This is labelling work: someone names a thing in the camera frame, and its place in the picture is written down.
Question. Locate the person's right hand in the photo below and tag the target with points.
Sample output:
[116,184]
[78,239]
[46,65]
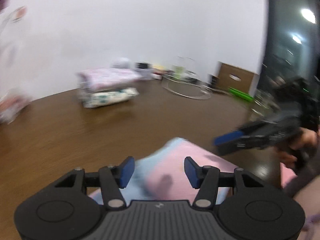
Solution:
[307,140]

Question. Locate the clear plastic snack bag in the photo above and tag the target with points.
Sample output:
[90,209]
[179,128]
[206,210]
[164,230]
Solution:
[12,103]

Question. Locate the white round robot toy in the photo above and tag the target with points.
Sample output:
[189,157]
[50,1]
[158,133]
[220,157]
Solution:
[122,63]

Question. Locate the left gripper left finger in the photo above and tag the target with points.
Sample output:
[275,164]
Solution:
[125,172]

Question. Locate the green rectangular box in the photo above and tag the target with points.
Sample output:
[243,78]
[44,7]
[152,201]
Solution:
[240,94]

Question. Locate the clear drinking glass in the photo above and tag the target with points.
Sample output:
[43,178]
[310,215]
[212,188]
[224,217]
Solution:
[263,103]

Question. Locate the folded pink floral cloth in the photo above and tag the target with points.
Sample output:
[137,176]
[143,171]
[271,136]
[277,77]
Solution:
[103,79]

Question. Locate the folded cream green-flower cloth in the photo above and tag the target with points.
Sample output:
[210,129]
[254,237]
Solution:
[111,97]

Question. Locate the pink blue purple garment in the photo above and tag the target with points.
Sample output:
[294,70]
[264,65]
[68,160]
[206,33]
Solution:
[161,176]

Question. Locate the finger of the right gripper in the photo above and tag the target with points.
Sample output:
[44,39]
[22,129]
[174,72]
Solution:
[228,137]

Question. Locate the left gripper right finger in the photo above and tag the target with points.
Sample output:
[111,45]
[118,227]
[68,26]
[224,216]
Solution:
[193,172]

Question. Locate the green liquid bottle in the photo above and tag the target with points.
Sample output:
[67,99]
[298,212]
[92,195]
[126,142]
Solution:
[178,72]

